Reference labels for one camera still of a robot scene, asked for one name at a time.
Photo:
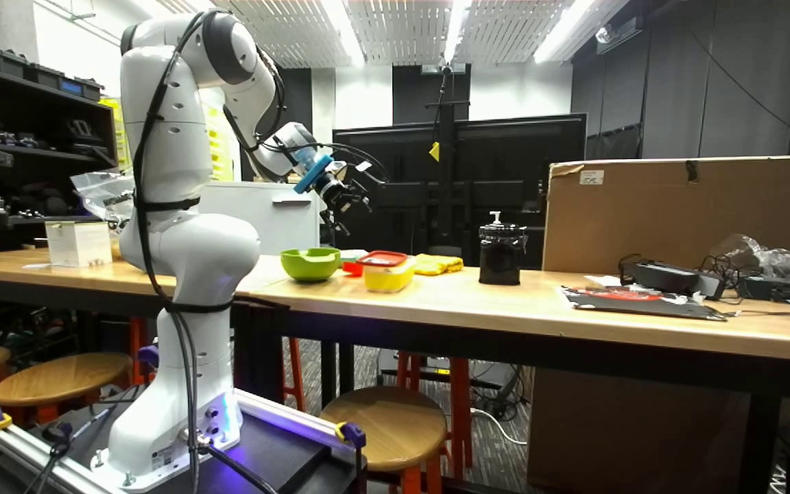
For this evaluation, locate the large brown cardboard panel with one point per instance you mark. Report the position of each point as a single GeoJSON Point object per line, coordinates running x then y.
{"type": "Point", "coordinates": [687, 214]}

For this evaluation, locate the red lid with marker tag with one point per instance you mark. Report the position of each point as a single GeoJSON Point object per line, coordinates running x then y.
{"type": "Point", "coordinates": [385, 258]}

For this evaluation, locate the red metal stool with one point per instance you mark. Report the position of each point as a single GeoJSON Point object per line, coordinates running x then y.
{"type": "Point", "coordinates": [459, 400]}

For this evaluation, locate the clear plastic bag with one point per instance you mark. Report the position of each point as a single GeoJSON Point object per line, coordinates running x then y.
{"type": "Point", "coordinates": [102, 192]}

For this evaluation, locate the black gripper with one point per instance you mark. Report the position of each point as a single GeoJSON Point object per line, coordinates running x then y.
{"type": "Point", "coordinates": [340, 184]}

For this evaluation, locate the white cardboard box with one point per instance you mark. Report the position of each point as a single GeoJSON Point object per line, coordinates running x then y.
{"type": "Point", "coordinates": [76, 245]}

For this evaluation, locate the black red magazine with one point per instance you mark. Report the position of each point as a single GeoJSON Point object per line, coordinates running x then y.
{"type": "Point", "coordinates": [641, 300]}

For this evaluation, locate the black headset device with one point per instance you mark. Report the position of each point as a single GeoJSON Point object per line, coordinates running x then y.
{"type": "Point", "coordinates": [658, 274]}

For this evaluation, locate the black storage shelf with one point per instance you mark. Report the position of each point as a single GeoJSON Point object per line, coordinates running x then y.
{"type": "Point", "coordinates": [19, 145]}

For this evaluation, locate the green bowl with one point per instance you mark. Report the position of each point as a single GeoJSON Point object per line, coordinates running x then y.
{"type": "Point", "coordinates": [311, 263]}

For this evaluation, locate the white cabinet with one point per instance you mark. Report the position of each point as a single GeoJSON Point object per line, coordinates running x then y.
{"type": "Point", "coordinates": [274, 221]}

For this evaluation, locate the yellow paper poster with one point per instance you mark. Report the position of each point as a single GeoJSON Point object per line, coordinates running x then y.
{"type": "Point", "coordinates": [220, 145]}
{"type": "Point", "coordinates": [115, 126]}

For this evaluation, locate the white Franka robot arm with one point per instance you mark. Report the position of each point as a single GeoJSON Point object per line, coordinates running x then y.
{"type": "Point", "coordinates": [196, 255]}

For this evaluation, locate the cardboard box under table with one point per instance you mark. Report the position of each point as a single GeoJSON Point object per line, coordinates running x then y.
{"type": "Point", "coordinates": [636, 439]}

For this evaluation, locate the orange measuring cup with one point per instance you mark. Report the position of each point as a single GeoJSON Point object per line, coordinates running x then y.
{"type": "Point", "coordinates": [351, 270]}

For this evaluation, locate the crumpled clear plastic wrap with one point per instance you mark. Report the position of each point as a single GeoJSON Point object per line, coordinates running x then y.
{"type": "Point", "coordinates": [765, 258]}

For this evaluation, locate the ceiling light strip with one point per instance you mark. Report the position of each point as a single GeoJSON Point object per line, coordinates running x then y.
{"type": "Point", "coordinates": [563, 27]}
{"type": "Point", "coordinates": [344, 30]}
{"type": "Point", "coordinates": [456, 27]}

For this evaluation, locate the aluminium robot base cart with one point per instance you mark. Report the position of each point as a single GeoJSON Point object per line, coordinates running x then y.
{"type": "Point", "coordinates": [267, 448]}

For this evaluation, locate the black pump dispenser jar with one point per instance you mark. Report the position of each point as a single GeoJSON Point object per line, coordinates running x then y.
{"type": "Point", "coordinates": [502, 255]}

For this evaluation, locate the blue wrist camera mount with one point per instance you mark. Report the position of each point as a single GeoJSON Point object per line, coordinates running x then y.
{"type": "Point", "coordinates": [314, 174]}

